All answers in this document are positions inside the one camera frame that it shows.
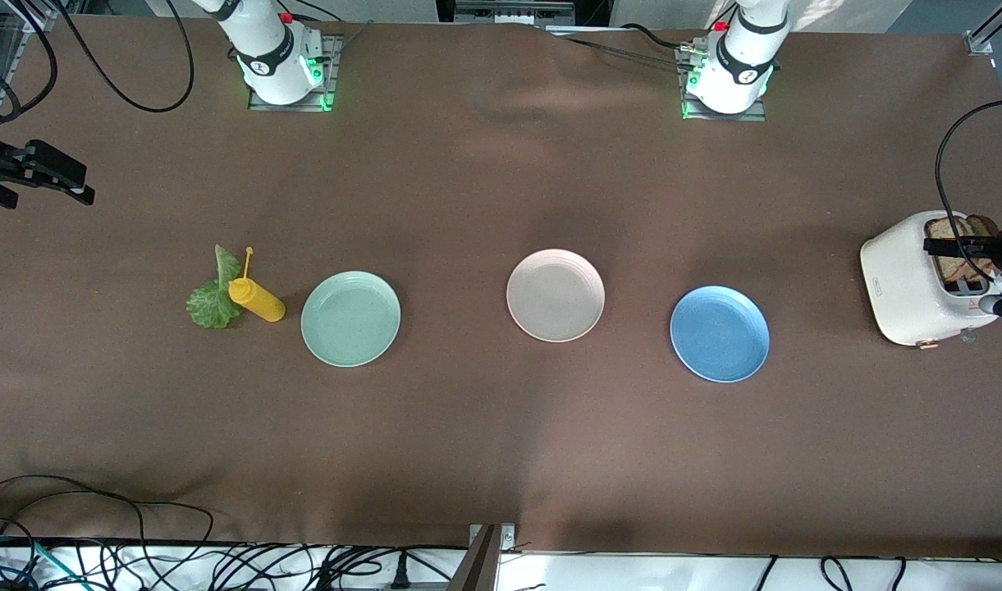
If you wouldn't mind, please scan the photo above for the brown bread slice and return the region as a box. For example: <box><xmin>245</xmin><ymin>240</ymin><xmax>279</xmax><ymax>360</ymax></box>
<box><xmin>926</xmin><ymin>216</ymin><xmax>973</xmax><ymax>284</ymax></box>
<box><xmin>964</xmin><ymin>213</ymin><xmax>1002</xmax><ymax>276</ymax></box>

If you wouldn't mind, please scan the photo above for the green lettuce leaf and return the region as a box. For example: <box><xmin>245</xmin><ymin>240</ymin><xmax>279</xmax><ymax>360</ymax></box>
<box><xmin>185</xmin><ymin>244</ymin><xmax>247</xmax><ymax>330</ymax></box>

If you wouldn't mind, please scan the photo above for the yellow mustard squeeze bottle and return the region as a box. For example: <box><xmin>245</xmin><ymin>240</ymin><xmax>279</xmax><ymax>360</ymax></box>
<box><xmin>227</xmin><ymin>246</ymin><xmax>287</xmax><ymax>323</ymax></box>

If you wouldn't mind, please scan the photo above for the blue plate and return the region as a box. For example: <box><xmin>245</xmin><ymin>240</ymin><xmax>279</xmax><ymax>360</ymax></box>
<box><xmin>670</xmin><ymin>285</ymin><xmax>771</xmax><ymax>384</ymax></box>

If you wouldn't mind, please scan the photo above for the green plate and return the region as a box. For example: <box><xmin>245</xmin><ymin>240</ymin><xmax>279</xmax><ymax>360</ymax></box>
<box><xmin>300</xmin><ymin>271</ymin><xmax>402</xmax><ymax>368</ymax></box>

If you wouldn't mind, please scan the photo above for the beige plate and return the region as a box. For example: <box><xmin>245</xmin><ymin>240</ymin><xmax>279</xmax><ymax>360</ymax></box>
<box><xmin>506</xmin><ymin>249</ymin><xmax>606</xmax><ymax>343</ymax></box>

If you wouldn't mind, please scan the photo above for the white toaster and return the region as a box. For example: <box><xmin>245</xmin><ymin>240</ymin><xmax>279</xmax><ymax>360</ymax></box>
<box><xmin>859</xmin><ymin>210</ymin><xmax>1002</xmax><ymax>350</ymax></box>

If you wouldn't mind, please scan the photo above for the black equipment stand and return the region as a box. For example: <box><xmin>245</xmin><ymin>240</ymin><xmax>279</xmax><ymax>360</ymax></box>
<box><xmin>435</xmin><ymin>0</ymin><xmax>612</xmax><ymax>27</ymax></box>

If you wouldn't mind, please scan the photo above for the brown table cloth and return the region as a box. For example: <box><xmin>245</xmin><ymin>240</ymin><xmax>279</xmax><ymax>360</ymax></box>
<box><xmin>0</xmin><ymin>15</ymin><xmax>1002</xmax><ymax>559</ymax></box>

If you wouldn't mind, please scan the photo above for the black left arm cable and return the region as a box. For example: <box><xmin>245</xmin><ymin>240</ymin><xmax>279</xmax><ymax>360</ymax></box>
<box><xmin>936</xmin><ymin>98</ymin><xmax>1002</xmax><ymax>284</ymax></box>

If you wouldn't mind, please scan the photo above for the aluminium frame profile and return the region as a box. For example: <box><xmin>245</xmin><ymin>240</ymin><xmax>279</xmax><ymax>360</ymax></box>
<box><xmin>4</xmin><ymin>0</ymin><xmax>58</xmax><ymax>34</ymax></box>
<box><xmin>964</xmin><ymin>0</ymin><xmax>1002</xmax><ymax>57</ymax></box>

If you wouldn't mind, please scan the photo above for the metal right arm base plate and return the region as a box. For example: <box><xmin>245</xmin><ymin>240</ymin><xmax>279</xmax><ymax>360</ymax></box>
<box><xmin>249</xmin><ymin>34</ymin><xmax>341</xmax><ymax>112</ymax></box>

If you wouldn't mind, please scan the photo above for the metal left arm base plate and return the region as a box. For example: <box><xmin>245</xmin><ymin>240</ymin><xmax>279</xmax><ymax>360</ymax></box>
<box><xmin>677</xmin><ymin>45</ymin><xmax>768</xmax><ymax>122</ymax></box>

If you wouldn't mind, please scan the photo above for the long black loose cable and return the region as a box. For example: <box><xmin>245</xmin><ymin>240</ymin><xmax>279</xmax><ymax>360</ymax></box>
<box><xmin>0</xmin><ymin>474</ymin><xmax>216</xmax><ymax>567</ymax></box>

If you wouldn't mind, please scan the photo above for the teal cable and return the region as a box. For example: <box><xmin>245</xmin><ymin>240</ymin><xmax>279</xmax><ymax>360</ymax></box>
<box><xmin>0</xmin><ymin>534</ymin><xmax>71</xmax><ymax>591</ymax></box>

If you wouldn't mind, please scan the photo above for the black base power cable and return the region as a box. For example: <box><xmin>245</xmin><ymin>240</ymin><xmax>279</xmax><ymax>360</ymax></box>
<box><xmin>550</xmin><ymin>23</ymin><xmax>702</xmax><ymax>75</ymax></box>

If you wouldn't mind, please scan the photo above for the metal frame post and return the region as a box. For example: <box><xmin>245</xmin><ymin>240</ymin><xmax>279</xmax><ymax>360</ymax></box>
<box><xmin>447</xmin><ymin>523</ymin><xmax>518</xmax><ymax>591</ymax></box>

